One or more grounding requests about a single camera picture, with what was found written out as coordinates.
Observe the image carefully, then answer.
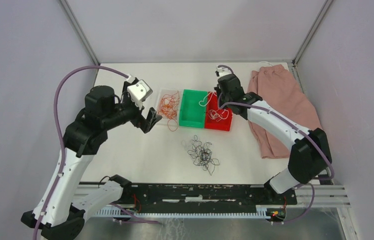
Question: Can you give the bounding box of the white cable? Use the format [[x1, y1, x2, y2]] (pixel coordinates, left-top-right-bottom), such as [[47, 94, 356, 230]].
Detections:
[[198, 92, 231, 123]]

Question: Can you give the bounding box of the orange cable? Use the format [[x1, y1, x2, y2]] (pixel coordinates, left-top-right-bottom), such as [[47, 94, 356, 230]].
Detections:
[[158, 91, 181, 133]]

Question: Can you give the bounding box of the cable bundle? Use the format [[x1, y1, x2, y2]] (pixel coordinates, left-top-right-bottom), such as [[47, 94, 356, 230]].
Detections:
[[180, 134, 221, 176]]

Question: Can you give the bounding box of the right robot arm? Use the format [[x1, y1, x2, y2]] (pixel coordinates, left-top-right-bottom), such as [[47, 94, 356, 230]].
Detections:
[[214, 73, 334, 204]]

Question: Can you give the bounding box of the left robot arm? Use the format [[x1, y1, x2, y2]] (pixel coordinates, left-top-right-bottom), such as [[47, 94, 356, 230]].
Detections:
[[21, 81, 161, 240]]

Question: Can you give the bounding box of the clear plastic bin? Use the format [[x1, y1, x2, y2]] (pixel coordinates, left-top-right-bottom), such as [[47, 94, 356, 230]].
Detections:
[[156, 88, 182, 132]]

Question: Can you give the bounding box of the red plastic bin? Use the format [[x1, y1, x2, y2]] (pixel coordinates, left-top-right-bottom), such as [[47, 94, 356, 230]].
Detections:
[[204, 92, 233, 132]]

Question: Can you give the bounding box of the green plastic bin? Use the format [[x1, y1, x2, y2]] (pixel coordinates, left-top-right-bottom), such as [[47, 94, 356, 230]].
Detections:
[[178, 89, 208, 129]]

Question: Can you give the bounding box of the pink cloth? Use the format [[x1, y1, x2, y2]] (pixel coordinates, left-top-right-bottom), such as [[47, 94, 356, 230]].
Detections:
[[247, 64, 322, 159]]

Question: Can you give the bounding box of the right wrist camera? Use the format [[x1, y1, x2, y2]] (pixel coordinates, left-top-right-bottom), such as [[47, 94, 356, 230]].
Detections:
[[215, 64, 234, 78]]

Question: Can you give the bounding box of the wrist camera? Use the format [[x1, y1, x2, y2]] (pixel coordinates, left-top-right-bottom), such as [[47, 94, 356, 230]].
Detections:
[[126, 74, 153, 110], [215, 64, 234, 78]]

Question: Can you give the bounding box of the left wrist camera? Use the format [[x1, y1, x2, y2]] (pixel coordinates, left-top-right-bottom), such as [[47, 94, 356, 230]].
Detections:
[[126, 74, 153, 110]]

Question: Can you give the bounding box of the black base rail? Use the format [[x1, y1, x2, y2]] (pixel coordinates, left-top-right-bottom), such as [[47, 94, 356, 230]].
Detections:
[[114, 183, 298, 214]]

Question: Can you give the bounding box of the white toothed cable duct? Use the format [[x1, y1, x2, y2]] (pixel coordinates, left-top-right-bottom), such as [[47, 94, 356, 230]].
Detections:
[[93, 206, 270, 220]]

